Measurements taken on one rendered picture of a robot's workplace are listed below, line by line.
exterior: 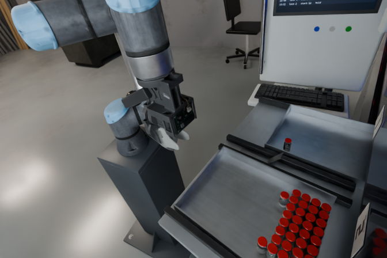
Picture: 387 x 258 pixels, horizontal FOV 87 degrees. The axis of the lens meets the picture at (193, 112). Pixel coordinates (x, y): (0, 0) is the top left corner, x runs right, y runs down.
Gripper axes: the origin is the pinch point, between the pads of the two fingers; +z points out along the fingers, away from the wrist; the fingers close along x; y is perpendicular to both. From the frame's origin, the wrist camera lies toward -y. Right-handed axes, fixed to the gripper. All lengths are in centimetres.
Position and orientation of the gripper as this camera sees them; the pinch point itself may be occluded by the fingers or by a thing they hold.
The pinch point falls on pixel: (170, 144)
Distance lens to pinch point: 51.0
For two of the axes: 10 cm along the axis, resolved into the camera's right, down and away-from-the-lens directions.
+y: 7.7, 2.8, -5.7
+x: 6.2, -5.4, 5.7
